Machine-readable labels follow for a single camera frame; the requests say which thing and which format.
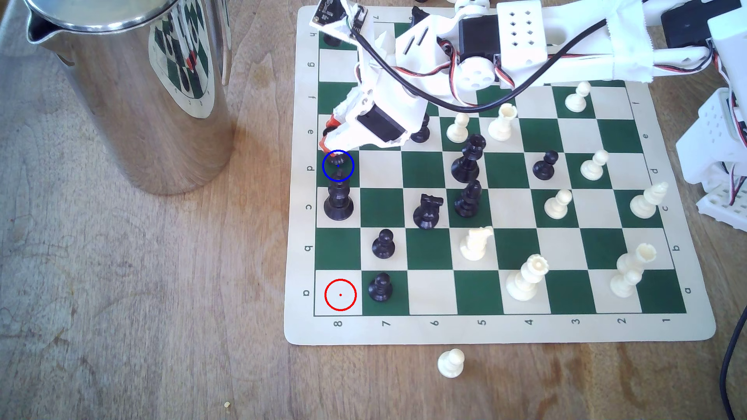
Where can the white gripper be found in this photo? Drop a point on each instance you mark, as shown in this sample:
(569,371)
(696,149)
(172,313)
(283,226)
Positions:
(379,125)

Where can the black rook chess piece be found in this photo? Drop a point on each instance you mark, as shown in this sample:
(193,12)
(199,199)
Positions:
(332,39)
(338,168)

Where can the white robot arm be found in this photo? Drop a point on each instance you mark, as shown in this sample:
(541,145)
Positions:
(589,67)

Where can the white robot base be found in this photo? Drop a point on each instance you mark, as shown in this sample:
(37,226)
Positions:
(709,140)

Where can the black pawn chess piece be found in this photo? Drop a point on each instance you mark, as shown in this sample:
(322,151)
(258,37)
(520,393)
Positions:
(380,290)
(544,169)
(420,135)
(383,248)

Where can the black king chess piece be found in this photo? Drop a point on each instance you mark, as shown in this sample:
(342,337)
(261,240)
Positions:
(338,204)

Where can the white pawn chess piece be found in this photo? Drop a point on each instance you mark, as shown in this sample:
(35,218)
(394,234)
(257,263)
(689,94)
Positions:
(450,364)
(576,102)
(591,170)
(621,287)
(457,133)
(555,208)

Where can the black knight chess piece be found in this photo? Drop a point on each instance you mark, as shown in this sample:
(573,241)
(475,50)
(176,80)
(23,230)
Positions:
(427,214)
(420,16)

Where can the black queen chess piece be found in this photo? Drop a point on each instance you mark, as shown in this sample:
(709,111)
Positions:
(465,169)

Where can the black bishop chess piece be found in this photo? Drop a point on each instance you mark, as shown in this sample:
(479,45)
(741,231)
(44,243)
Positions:
(467,204)

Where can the white rook chess piece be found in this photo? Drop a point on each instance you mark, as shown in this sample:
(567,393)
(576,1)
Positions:
(640,255)
(500,128)

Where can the white knight chess piece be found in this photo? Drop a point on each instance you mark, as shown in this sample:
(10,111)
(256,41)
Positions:
(474,245)

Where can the green cream chess board mat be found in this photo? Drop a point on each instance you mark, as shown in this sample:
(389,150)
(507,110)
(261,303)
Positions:
(432,291)

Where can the white queen chess piece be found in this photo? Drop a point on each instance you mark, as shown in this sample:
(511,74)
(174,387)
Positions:
(521,286)

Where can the white bishop chess piece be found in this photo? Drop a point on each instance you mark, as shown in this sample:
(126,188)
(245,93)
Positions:
(643,205)

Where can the shiny steel pitcher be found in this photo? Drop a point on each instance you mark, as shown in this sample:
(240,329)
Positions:
(116,105)

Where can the white frayed cloth wrap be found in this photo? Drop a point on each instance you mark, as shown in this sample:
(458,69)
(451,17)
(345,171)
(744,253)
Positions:
(630,41)

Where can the black camera circuit board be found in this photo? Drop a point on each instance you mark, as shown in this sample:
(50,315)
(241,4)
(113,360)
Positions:
(330,13)

